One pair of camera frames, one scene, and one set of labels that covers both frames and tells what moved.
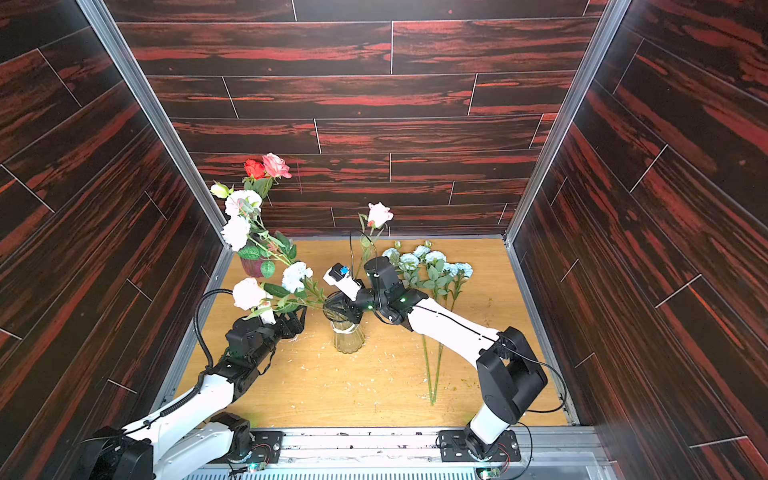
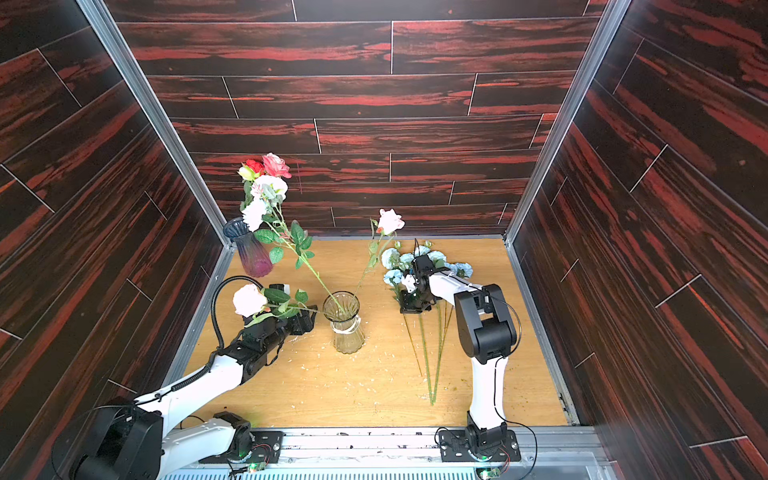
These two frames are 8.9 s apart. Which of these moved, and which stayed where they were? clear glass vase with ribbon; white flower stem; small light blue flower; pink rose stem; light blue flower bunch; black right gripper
Moved: black right gripper; light blue flower bunch
Stayed: small light blue flower; pink rose stem; white flower stem; clear glass vase with ribbon
